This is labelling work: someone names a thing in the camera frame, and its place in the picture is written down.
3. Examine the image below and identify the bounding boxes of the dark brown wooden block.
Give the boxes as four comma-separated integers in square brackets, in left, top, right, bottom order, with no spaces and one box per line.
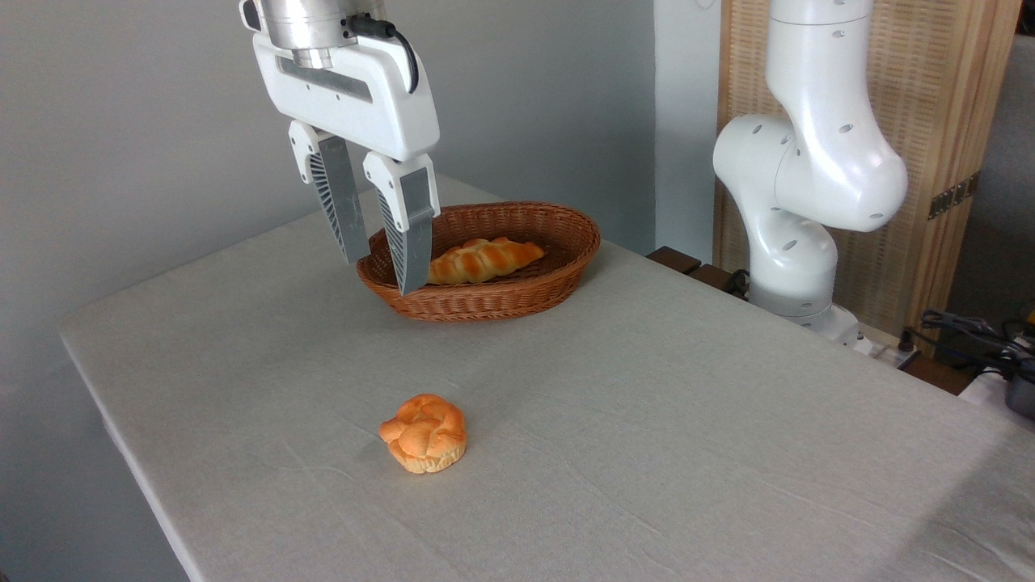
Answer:
[646,246,703,276]
[687,263,738,293]

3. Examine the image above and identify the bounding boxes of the long braided bread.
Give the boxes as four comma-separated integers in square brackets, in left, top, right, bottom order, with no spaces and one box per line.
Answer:
[427,236,547,286]

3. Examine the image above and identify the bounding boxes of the round knotted bread roll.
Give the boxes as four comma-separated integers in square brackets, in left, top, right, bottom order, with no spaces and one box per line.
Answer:
[379,394,469,474]

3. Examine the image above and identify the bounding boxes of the black cable bundle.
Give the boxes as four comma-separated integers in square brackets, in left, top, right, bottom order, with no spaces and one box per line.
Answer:
[899,309,1035,382]

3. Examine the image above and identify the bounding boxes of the dark metal screen hinge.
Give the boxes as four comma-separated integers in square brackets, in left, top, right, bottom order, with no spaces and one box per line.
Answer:
[927,171,982,221]

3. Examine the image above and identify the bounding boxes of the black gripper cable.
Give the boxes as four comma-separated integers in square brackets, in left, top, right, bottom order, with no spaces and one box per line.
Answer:
[343,14,420,95]

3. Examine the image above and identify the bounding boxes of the white power strip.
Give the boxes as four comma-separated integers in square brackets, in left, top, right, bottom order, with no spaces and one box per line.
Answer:
[841,322,923,369]

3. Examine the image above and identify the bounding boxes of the wooden woven folding screen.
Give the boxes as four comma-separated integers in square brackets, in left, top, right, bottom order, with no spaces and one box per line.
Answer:
[715,0,1024,338]

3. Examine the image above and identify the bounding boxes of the light grey tablecloth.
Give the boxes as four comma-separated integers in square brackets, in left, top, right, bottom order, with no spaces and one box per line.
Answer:
[58,171,1035,582]

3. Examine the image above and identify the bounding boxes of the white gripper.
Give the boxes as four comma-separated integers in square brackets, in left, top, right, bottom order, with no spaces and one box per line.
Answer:
[252,34,442,297]

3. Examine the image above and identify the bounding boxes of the brown oval wicker basket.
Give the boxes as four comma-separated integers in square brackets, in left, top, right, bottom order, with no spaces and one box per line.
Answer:
[357,201,602,323]

